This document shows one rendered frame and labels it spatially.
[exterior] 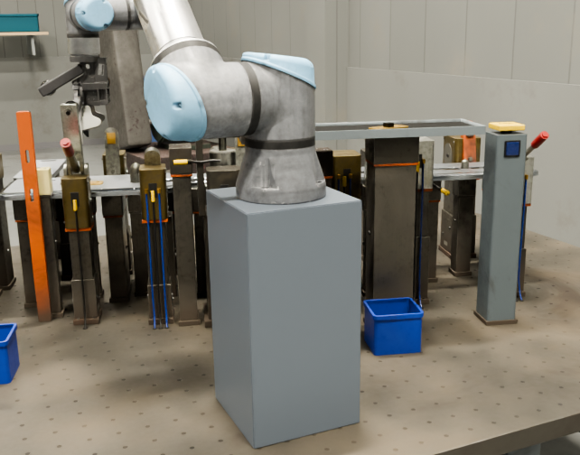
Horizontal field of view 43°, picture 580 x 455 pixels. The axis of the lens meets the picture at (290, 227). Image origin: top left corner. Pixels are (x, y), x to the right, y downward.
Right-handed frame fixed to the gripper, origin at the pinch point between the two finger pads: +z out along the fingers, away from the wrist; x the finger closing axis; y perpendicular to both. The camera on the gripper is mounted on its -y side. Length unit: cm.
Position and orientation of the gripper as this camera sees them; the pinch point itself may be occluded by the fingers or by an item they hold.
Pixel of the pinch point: (81, 138)
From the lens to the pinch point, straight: 192.5
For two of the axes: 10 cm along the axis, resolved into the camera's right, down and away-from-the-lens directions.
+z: 0.0, 9.7, 2.6
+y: 9.9, -0.4, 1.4
